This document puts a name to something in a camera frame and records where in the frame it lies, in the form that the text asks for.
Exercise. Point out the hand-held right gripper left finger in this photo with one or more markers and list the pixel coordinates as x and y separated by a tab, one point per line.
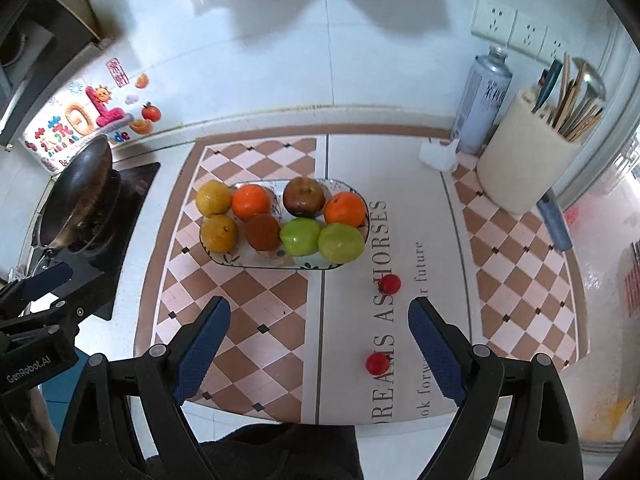
197	360

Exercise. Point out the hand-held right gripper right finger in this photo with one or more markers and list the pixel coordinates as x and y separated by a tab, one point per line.
440	355

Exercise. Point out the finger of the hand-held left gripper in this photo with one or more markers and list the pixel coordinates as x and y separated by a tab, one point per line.
42	281
87	290

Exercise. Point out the red cherry tomato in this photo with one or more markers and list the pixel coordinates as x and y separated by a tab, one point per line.
389	284
377	363

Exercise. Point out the floral oval ceramic plate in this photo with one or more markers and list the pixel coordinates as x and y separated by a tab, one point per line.
240	259

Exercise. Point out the yellow citrus fruit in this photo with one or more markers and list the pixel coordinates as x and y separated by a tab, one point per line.
212	198
219	232

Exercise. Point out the reddish brown fruit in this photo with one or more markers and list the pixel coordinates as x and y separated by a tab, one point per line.
263	232

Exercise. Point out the green apple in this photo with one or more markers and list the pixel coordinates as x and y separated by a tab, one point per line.
300	236
341	242

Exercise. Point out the orange tangerine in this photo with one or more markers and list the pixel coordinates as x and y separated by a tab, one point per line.
345	209
251	202

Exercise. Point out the dark red apple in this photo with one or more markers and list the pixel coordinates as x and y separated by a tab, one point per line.
304	197

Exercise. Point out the person's left forearm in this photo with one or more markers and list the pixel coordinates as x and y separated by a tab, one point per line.
42	415

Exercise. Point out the black frying pan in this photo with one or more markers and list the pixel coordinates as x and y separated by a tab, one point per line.
75	190

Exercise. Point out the checkered printed table cloth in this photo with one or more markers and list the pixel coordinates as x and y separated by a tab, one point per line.
515	285

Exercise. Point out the black gas stove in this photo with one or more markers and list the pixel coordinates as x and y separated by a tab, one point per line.
130	195

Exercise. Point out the person's dark clothing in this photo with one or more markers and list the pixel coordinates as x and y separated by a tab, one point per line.
280	455

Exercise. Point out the small white plastic object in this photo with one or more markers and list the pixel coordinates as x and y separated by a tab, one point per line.
440	156

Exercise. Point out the cream utensil holder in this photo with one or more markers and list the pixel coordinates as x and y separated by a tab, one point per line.
525	165

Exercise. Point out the black range hood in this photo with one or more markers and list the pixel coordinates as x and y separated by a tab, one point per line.
35	50

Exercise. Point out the patterned glass sliding door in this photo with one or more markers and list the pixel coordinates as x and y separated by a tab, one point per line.
615	185

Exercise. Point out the grey spray can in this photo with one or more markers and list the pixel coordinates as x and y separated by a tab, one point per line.
482	105

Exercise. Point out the bundle of wooden chopsticks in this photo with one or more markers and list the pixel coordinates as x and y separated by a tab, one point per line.
575	110

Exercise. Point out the metal ladle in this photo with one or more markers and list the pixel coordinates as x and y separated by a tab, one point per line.
592	82

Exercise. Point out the colourful character wall sticker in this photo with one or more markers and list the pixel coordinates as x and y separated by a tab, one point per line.
70	125

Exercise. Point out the orange fruit wall sticker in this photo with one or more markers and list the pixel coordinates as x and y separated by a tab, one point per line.
140	126

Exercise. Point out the red tomato wall sticker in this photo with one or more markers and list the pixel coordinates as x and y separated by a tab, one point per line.
150	112

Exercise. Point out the orange segment wall sticker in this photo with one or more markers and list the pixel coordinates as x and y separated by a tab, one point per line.
142	80

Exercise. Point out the red seal wall sticker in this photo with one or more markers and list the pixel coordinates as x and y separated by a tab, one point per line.
118	73

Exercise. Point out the white wall outlet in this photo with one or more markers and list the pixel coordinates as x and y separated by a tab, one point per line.
556	46
530	35
495	20

